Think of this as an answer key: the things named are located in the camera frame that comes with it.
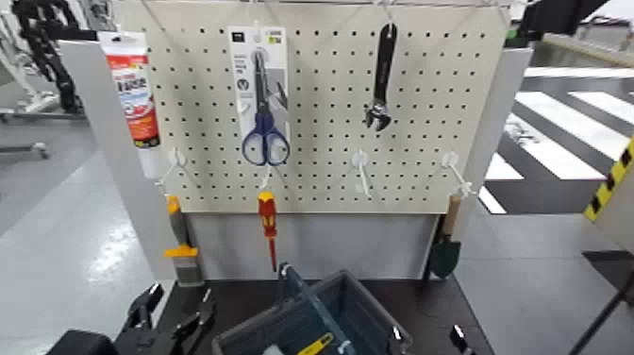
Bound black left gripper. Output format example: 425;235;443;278
114;281;218;355

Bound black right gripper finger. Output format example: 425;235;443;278
448;324;473;355

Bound dark blue-grey plastic crate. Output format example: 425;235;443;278
211;268;414;355

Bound yellow black tool in crate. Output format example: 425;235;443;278
296;332;336;355

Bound red yellow screwdriver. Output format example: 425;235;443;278
257;191;278;273

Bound black slanted pole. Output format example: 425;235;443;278
568;284;634;355

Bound white orange sealant tube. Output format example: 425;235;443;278
97;30;167;179

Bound yellow black striped barrier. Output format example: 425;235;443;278
583;136;634;223

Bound blue scissors in card package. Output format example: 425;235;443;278
227;25;292;168

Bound beige perforated pegboard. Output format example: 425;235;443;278
120;0;511;215

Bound black adjustable wrench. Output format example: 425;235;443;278
364;22;399;132

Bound grey yellow handled scraper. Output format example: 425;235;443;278
163;194;206;288

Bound green trowel wooden handle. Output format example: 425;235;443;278
428;194;463;280

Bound black cable chain machine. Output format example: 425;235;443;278
9;0;98;115

